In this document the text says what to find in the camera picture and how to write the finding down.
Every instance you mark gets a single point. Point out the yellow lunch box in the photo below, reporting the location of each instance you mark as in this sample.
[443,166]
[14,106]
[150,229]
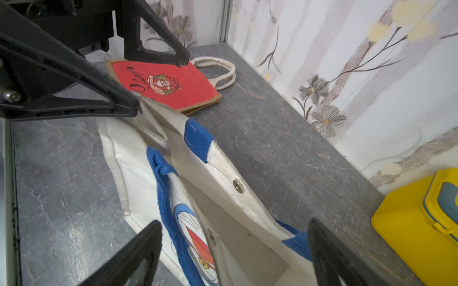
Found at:
[420,223]

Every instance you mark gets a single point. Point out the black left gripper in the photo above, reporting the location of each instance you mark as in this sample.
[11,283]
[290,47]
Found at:
[44,72]

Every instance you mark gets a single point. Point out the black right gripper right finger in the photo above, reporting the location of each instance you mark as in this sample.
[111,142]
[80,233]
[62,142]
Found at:
[334,263]

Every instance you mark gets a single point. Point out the white Doraemon canvas bag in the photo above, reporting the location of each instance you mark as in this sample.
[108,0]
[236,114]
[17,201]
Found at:
[216,232]

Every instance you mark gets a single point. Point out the red Christmas jute bag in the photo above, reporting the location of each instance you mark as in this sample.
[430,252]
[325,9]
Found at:
[185,89]

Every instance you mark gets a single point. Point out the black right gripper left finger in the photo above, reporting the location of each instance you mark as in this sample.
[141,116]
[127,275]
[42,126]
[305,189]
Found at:
[135,264]

